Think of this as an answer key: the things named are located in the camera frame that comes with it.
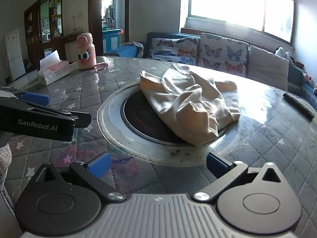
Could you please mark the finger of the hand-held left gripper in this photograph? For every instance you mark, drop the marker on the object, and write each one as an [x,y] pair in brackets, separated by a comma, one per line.
[74,119]
[37,98]

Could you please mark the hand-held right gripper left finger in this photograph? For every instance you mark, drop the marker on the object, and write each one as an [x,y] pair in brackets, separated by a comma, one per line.
[100,165]

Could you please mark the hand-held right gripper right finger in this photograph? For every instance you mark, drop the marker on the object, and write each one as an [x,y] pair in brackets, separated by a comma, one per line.
[216,164]

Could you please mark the cream garment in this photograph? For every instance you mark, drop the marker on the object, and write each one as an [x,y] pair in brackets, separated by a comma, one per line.
[188,104]

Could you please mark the grey quilted star tablecloth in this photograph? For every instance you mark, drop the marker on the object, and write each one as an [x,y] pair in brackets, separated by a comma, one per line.
[74,91]

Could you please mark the tissue pack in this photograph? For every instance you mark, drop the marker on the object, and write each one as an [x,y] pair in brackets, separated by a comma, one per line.
[54,73]

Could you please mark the dark wooden cabinet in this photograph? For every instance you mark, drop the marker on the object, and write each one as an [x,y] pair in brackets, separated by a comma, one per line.
[34,52]

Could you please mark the white fridge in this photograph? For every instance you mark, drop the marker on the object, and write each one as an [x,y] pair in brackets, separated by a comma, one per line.
[15,54]

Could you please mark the grey knit cloth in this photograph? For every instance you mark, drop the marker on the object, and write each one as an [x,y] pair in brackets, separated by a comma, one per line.
[5,166]

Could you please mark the pink hair scrunchie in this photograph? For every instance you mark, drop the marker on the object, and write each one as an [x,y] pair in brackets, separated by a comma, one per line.
[102,65]

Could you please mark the round black cooktop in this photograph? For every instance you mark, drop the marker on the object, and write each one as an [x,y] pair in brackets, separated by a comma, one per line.
[138,119]

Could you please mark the pink cartoon face bottle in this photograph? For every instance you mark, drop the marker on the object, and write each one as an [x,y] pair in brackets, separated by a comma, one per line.
[85,54]

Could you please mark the blue blanket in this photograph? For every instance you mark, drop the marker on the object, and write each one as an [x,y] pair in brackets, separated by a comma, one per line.
[121,52]

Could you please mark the blue cabinet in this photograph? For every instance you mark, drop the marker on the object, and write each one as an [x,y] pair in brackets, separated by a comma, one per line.
[111,39]

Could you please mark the grey patterned cloth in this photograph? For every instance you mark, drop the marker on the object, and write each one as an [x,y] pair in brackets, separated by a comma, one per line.
[135,47]

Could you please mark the black remote control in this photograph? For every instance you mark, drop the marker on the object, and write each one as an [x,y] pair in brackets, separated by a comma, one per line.
[298,105]

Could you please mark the butterfly print cushion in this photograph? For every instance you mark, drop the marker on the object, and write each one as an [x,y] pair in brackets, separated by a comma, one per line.
[171,50]
[220,54]

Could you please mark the white plush toy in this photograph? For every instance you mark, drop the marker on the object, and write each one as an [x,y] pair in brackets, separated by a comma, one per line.
[283,53]

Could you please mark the window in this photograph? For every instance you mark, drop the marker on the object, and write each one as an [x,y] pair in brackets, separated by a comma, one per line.
[223,2]

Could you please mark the dark wooden door frame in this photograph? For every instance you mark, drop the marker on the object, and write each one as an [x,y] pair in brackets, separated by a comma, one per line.
[95,17]

